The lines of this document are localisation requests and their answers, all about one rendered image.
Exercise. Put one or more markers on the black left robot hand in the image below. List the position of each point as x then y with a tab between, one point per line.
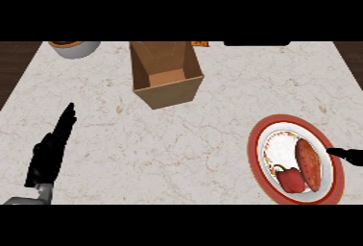
49	150

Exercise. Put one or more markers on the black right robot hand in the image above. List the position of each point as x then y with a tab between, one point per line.
349	155

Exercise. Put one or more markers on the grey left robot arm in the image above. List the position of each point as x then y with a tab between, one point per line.
34	196

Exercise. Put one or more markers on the orange brown sweet potato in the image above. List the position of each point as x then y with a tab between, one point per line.
309	164

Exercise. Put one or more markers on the red rimmed white plate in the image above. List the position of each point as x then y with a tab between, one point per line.
294	159

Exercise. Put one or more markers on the brown cardboard box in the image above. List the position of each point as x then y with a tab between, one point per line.
166	74

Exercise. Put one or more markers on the red bell pepper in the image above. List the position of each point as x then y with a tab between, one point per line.
289	179

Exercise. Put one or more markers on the grey pot with orange rim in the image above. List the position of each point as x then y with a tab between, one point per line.
74	49

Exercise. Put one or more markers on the orange packet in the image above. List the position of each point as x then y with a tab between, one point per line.
199	44

